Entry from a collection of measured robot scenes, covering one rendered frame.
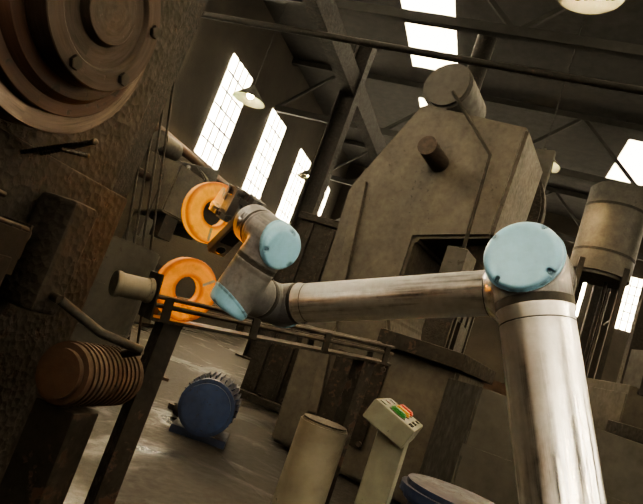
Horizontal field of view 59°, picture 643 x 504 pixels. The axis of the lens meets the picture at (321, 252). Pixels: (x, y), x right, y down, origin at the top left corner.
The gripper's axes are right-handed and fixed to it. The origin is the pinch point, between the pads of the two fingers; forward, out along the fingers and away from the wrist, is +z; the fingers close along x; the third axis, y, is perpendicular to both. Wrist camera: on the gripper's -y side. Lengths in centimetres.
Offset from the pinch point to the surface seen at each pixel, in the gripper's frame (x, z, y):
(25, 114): 48, -18, 3
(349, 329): -175, 125, -49
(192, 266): 1.4, -7.0, -14.9
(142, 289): 11.4, -10.5, -23.1
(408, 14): -462, 676, 340
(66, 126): 40.6, -12.1, 3.3
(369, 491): -42, -51, -39
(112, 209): 18.8, 11.7, -12.9
